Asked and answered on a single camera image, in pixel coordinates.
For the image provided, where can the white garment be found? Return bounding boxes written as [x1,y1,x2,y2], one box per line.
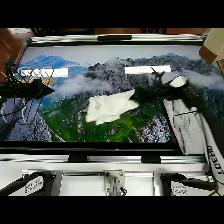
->
[85,88,141,126]

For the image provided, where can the grey garment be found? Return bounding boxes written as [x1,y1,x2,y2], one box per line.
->
[162,97,208,156]

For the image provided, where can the brown cardboard box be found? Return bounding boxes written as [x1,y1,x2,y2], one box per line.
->
[198,28,224,65]

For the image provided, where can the black cable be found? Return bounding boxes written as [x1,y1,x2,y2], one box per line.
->
[0,96,34,126]

